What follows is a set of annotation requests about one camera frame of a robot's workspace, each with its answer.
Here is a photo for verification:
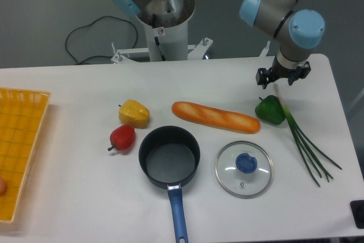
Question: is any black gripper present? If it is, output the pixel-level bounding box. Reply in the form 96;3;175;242
255;57;311;89

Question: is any green onion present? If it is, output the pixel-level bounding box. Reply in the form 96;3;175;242
273;84;342;187

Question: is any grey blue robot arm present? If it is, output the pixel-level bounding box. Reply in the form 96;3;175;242
112;0;325;88

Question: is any green bell pepper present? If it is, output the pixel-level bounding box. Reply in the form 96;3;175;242
255;95;286;125

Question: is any baguette bread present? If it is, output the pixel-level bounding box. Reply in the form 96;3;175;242
171;101;261;134

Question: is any glass lid blue knob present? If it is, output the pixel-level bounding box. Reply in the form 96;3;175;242
214;141;274;199

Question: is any black device table corner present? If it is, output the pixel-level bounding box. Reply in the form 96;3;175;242
350;200;364;229

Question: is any yellow bell pepper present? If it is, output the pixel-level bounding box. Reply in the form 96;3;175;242
118;100;150;129

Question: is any red bell pepper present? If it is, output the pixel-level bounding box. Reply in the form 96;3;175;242
107;125;136;151

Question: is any yellow woven basket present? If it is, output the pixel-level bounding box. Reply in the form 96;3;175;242
1;88;51;224

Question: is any peach object in basket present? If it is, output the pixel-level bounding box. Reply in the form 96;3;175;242
0;177;7;195

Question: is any white metal base frame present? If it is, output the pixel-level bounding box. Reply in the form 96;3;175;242
110;37;271;64

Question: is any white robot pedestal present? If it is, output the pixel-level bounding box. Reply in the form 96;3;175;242
138;0;195;62

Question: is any dark saucepan blue handle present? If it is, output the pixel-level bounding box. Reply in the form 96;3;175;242
138;126;200;242

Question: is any black cable on floor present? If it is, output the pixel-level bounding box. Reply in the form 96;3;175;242
65;16;139;65

